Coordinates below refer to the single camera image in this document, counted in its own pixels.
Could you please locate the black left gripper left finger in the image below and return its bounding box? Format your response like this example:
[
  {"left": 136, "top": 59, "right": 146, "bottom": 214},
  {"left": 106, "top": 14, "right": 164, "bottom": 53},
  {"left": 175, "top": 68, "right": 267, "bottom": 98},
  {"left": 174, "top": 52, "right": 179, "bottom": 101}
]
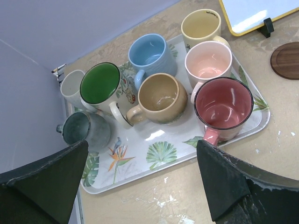
[{"left": 0, "top": 140, "right": 88, "bottom": 224}]

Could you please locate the yellow-framed whiteboard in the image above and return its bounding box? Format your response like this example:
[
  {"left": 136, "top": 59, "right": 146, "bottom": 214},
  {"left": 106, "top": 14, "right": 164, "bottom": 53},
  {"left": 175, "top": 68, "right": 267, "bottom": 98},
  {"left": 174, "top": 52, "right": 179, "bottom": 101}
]
[{"left": 219, "top": 0, "right": 299, "bottom": 36}]

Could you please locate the pink mug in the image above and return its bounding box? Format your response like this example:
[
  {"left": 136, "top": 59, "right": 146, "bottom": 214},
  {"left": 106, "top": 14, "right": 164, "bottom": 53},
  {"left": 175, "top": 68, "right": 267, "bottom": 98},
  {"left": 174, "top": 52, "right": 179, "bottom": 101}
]
[{"left": 185, "top": 41, "right": 232, "bottom": 103}]

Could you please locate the pale yellow mug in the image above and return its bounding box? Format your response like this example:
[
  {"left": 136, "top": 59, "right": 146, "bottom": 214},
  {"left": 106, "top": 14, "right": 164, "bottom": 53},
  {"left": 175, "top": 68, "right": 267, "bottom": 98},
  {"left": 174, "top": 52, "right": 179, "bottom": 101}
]
[{"left": 181, "top": 9, "right": 230, "bottom": 52}]

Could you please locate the dark walnut coaster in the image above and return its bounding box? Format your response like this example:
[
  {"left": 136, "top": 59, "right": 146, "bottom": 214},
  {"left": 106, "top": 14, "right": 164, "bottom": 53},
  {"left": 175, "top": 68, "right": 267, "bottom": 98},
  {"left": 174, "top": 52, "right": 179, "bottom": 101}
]
[{"left": 270, "top": 42, "right": 299, "bottom": 80}]

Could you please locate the light blue mug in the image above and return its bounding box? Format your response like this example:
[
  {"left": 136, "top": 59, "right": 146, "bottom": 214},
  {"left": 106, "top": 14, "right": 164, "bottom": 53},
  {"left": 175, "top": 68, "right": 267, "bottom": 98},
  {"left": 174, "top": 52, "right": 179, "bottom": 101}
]
[{"left": 128, "top": 33, "right": 178, "bottom": 90}]

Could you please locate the tan stoneware mug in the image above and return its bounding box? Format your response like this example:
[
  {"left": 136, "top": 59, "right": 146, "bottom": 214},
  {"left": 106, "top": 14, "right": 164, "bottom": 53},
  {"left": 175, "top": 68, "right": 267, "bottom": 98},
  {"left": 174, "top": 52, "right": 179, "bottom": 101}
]
[{"left": 126, "top": 73, "right": 188, "bottom": 124}]

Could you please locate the white mug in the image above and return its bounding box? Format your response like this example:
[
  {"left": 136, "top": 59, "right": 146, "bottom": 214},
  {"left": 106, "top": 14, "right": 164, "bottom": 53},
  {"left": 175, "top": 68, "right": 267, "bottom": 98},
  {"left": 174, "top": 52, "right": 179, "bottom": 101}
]
[{"left": 60, "top": 70, "right": 97, "bottom": 113}]

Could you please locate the grey stoneware cup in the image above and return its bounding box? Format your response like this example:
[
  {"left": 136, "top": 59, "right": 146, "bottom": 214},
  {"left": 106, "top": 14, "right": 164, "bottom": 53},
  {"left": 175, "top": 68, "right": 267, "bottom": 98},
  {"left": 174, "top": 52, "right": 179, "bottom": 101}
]
[{"left": 56, "top": 112, "right": 111, "bottom": 153}]

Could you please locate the red floral mug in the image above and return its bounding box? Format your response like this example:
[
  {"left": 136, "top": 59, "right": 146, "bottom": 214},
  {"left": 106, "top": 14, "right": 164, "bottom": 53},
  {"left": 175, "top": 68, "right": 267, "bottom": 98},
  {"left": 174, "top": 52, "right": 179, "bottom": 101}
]
[{"left": 191, "top": 77, "right": 254, "bottom": 146}]

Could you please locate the floral serving tray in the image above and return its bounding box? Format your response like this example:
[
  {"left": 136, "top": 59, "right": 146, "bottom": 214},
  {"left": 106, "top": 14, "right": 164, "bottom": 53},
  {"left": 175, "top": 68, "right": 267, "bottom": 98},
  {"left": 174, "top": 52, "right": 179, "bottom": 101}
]
[{"left": 81, "top": 35, "right": 271, "bottom": 194}]

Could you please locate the green interior mug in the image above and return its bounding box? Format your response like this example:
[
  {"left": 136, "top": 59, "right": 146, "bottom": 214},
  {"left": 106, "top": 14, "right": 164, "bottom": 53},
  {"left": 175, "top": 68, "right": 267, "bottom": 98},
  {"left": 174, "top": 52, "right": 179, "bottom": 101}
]
[{"left": 79, "top": 62, "right": 137, "bottom": 129}]

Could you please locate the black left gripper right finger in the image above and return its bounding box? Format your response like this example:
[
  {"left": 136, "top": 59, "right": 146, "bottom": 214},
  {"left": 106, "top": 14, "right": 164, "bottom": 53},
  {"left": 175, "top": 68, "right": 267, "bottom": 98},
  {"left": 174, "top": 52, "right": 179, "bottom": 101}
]
[{"left": 197, "top": 140, "right": 299, "bottom": 224}]

